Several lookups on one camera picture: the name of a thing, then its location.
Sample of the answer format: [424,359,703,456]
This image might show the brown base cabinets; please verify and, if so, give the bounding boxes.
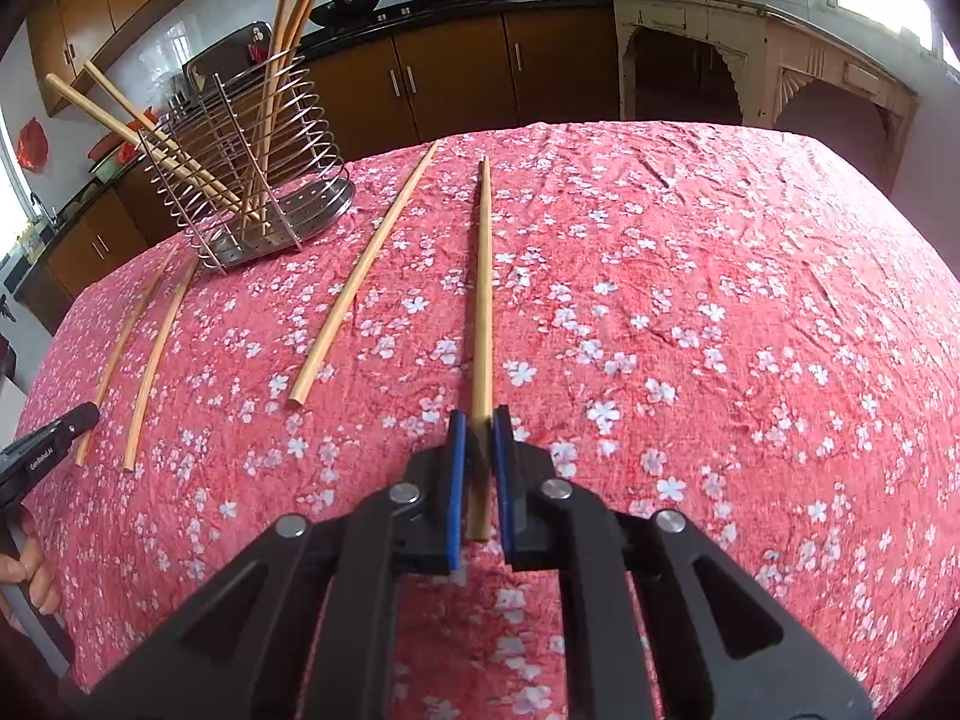
[15,0,623,335]

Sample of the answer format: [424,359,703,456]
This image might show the black wok with handle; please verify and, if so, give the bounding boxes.
[307,0,383,27]

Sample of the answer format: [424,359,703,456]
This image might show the red floral tablecloth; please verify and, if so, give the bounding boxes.
[15,120,960,720]

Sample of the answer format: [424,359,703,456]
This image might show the red bag on wall hook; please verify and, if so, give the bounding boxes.
[16,118,50,170]

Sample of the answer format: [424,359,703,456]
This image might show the metal wire utensil holder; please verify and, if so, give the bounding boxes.
[137,51,357,272]

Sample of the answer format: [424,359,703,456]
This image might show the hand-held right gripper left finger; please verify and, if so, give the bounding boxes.
[86,409,470,720]

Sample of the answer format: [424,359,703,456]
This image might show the cream wooden side table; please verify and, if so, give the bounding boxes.
[611,0,920,192]

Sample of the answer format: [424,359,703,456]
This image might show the person's left hand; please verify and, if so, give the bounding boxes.
[0,506,62,616]

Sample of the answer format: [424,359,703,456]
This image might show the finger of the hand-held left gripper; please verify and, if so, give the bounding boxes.
[0,401,101,458]

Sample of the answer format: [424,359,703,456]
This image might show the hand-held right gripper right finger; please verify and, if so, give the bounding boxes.
[491,405,875,720]

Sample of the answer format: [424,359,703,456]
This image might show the black kitchen countertop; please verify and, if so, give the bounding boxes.
[0,0,612,293]

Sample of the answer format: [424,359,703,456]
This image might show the dark cutting board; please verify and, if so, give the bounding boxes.
[184,21,272,91]

